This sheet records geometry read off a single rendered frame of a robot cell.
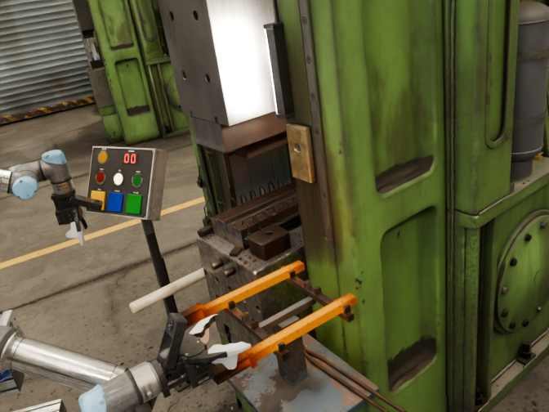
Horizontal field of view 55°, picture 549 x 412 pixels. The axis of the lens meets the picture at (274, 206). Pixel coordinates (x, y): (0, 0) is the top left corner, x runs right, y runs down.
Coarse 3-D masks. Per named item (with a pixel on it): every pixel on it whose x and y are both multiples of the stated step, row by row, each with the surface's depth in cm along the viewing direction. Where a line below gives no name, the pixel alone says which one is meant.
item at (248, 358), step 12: (336, 300) 139; (348, 300) 138; (324, 312) 135; (336, 312) 136; (300, 324) 132; (312, 324) 132; (276, 336) 129; (288, 336) 129; (252, 348) 126; (264, 348) 125; (276, 348) 128; (240, 360) 122; (252, 360) 123; (216, 372) 120; (228, 372) 122
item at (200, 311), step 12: (300, 264) 158; (264, 276) 154; (276, 276) 153; (288, 276) 156; (240, 288) 150; (252, 288) 150; (264, 288) 152; (216, 300) 147; (228, 300) 146; (240, 300) 148; (180, 312) 142; (192, 312) 141; (204, 312) 142; (192, 324) 143
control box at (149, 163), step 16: (96, 160) 220; (112, 160) 216; (128, 160) 211; (144, 160) 208; (160, 160) 209; (112, 176) 215; (128, 176) 211; (144, 176) 207; (160, 176) 210; (112, 192) 215; (128, 192) 210; (144, 192) 207; (160, 192) 211; (144, 208) 206; (160, 208) 212
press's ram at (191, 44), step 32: (160, 0) 164; (192, 0) 149; (224, 0) 147; (256, 0) 153; (192, 32) 156; (224, 32) 150; (256, 32) 156; (192, 64) 163; (224, 64) 152; (256, 64) 159; (192, 96) 171; (224, 96) 155; (256, 96) 162
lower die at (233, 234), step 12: (276, 192) 204; (288, 192) 200; (240, 204) 200; (252, 204) 196; (276, 204) 191; (216, 216) 194; (228, 216) 190; (264, 216) 186; (276, 216) 186; (216, 228) 193; (228, 228) 185; (240, 228) 180; (252, 228) 181; (228, 240) 189; (240, 240) 181
